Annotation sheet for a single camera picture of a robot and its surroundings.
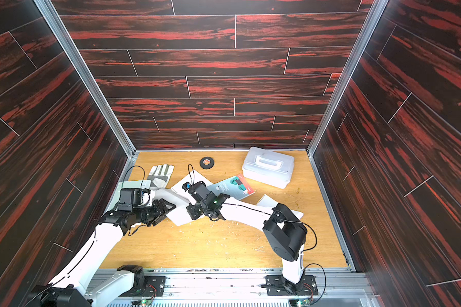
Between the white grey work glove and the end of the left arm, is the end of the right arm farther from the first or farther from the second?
the white grey work glove

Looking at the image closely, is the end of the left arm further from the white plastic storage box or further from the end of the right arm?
the white plastic storage box

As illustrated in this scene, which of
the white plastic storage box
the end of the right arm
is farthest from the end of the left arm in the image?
the white plastic storage box

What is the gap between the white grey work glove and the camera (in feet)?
3.50

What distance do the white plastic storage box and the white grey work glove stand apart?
45 cm

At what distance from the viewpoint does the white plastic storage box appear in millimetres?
991
